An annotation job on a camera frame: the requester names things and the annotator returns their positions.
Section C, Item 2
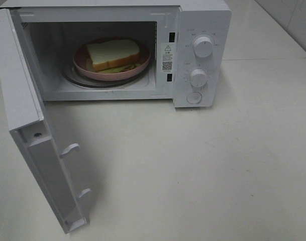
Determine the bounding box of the round white door button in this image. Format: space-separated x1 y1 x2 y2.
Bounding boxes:
186 92 202 104

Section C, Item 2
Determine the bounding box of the pink round plate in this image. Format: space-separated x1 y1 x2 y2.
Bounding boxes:
73 37 151 81

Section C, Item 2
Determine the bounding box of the white microwave door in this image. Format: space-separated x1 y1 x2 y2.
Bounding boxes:
0 9 86 233

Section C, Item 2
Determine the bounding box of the lower white timer knob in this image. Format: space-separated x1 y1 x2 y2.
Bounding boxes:
189 69 208 87

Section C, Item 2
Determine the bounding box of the white warning label sticker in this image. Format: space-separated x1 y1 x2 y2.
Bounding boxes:
160 42 177 73

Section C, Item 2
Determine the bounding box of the white microwave oven body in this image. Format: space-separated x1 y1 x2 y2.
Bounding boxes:
0 1 231 107

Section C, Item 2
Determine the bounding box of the upper white power knob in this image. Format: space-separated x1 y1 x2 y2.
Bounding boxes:
193 35 214 58

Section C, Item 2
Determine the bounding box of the glass microwave turntable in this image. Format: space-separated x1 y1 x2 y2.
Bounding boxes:
61 66 150 89

